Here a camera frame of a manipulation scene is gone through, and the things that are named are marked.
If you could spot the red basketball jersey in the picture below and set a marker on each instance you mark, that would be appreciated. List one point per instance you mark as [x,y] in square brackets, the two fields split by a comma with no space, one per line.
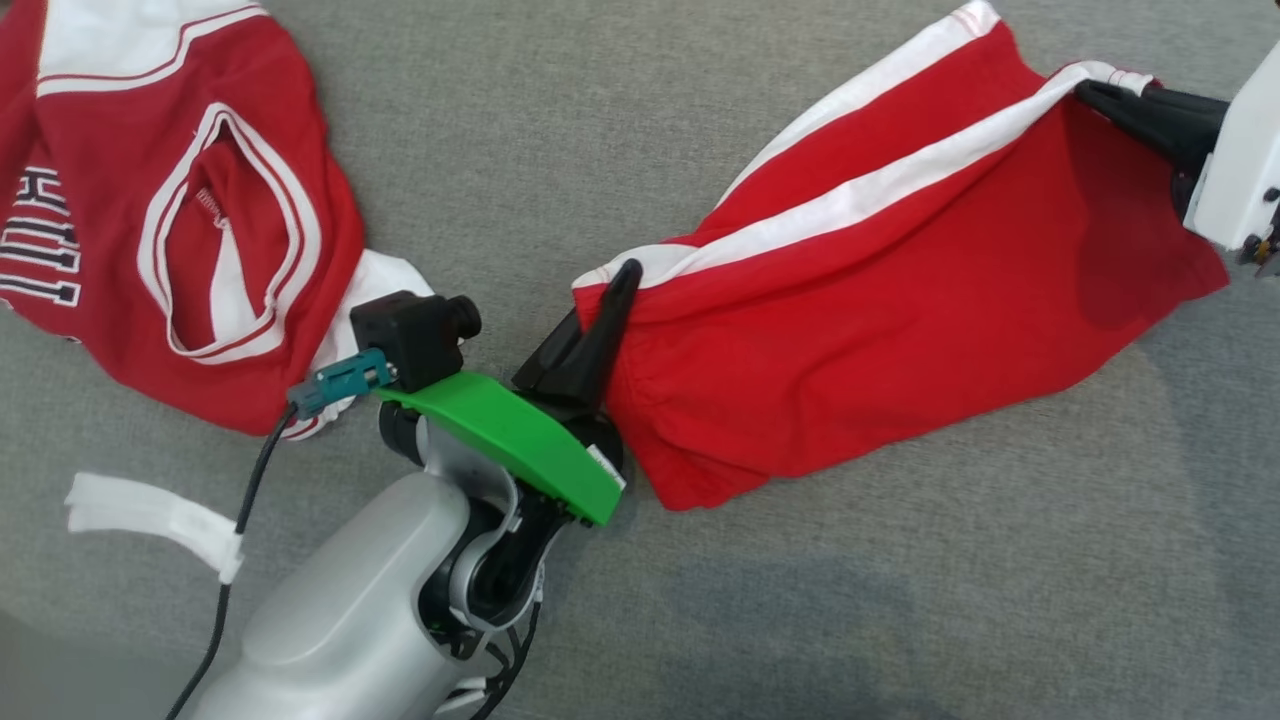
[90,300]

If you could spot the red shorts white stripes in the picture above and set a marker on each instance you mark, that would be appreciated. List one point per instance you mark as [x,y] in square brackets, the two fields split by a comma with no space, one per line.
[880,300]

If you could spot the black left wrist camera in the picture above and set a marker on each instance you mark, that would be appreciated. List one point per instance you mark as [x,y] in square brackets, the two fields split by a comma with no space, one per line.
[410,330]

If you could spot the teal left camera connector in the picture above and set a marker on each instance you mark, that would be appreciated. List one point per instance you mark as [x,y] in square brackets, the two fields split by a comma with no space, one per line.
[340,385]

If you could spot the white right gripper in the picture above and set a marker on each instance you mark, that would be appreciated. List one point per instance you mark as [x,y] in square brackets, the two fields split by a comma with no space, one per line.
[1245,160]

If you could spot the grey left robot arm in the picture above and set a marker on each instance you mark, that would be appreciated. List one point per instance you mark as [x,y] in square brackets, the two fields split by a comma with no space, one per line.
[350,600]

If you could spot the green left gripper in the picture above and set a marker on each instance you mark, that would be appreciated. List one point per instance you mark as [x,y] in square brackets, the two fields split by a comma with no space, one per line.
[520,445]

